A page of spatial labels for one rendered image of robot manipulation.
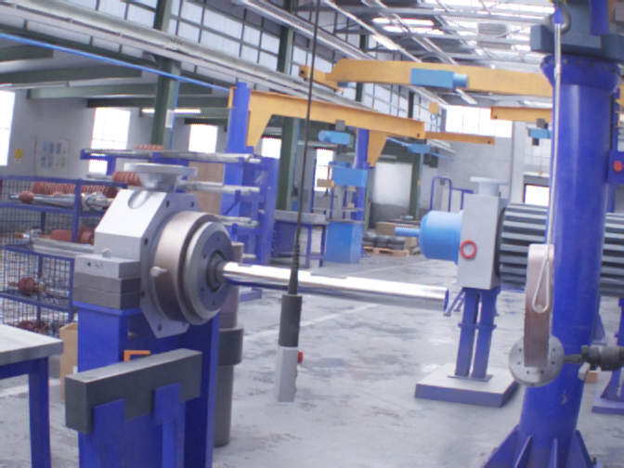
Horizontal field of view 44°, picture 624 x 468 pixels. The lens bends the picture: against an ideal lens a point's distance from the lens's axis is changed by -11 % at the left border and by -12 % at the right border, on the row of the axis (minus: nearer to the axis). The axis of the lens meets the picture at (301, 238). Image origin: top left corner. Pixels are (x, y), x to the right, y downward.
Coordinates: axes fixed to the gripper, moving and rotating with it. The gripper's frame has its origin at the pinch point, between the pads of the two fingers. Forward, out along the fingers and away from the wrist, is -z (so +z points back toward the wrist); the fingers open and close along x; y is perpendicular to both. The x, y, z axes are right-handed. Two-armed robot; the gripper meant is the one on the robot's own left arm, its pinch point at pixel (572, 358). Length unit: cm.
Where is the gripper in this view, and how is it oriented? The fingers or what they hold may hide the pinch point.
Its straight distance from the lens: 278.3
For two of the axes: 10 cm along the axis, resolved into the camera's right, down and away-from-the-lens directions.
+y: -2.1, 7.7, -6.0
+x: -2.4, -6.4, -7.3
